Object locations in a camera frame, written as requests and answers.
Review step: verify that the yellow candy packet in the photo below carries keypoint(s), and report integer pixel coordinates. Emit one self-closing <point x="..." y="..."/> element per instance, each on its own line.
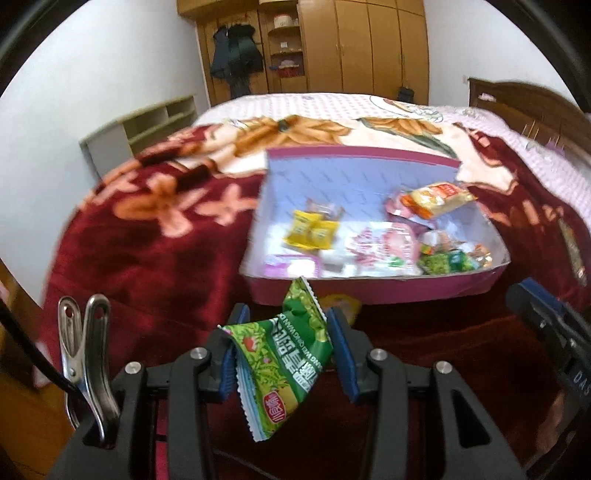
<point x="346" y="307"/>
<point x="299" y="228"/>
<point x="325" y="234"/>

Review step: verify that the rainbow striped clear packet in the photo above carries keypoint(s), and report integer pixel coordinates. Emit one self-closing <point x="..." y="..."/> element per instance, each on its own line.
<point x="325" y="210"/>

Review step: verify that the small green pea packet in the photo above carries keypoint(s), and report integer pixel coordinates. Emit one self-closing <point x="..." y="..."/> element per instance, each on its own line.
<point x="438" y="265"/>

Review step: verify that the black hanging coat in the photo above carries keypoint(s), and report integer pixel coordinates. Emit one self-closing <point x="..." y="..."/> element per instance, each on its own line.
<point x="220" y="55"/>

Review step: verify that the wooden wardrobe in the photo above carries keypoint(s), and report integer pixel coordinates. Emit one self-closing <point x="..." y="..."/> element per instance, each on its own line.
<point x="369" y="46"/>

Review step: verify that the red basket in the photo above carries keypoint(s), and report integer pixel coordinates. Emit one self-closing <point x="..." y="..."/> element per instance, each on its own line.
<point x="289" y="70"/>

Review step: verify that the metal spring clip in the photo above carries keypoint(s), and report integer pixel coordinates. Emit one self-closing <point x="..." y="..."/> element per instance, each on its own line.
<point x="87" y="364"/>

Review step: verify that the black bag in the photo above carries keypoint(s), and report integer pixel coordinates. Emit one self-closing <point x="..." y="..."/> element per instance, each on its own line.
<point x="406" y="94"/>

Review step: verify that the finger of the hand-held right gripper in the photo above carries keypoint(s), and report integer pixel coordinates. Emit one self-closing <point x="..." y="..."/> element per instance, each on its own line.
<point x="545" y="304"/>

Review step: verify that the brown patterned strip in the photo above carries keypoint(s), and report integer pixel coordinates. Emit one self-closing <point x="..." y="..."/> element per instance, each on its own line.
<point x="572" y="249"/>

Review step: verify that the large green pea packet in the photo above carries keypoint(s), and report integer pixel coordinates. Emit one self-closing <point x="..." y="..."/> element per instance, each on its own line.
<point x="286" y="364"/>

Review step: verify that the round pale box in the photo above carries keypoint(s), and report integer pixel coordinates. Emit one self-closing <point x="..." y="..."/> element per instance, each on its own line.
<point x="282" y="20"/>

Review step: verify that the orange corn snack packet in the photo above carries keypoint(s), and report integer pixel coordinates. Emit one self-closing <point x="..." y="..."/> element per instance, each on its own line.
<point x="438" y="198"/>

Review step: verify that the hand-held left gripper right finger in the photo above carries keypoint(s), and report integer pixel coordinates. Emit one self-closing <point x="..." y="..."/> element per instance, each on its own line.
<point x="341" y="355"/>

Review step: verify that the wooden headboard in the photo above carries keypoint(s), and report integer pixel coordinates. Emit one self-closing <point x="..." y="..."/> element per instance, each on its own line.
<point x="521" y="101"/>

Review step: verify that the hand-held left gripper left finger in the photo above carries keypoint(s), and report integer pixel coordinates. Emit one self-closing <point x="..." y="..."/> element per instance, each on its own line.
<point x="231" y="364"/>

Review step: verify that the small peach jelly pouch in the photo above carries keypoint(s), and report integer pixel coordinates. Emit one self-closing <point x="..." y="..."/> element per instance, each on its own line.
<point x="401" y="217"/>

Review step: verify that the white low shelf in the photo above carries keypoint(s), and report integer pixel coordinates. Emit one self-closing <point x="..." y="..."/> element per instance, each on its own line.
<point x="138" y="129"/>

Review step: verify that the green hanging coat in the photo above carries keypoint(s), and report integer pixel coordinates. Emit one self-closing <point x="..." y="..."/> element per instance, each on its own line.
<point x="247" y="55"/>

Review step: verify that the large peach jelly pouch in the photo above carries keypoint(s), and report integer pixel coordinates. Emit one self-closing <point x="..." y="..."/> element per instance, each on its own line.
<point x="383" y="249"/>

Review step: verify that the burger gummy packet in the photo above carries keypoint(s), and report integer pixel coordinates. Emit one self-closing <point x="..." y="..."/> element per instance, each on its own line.
<point x="480" y="256"/>

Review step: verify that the purple tin box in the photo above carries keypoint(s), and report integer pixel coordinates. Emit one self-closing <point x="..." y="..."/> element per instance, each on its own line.
<point x="295" y="266"/>

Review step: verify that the pink cardboard box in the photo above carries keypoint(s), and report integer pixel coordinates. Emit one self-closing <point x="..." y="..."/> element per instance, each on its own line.
<point x="392" y="290"/>

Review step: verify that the red floral blanket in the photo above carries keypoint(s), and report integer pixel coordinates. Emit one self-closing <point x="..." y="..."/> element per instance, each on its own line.
<point x="138" y="258"/>

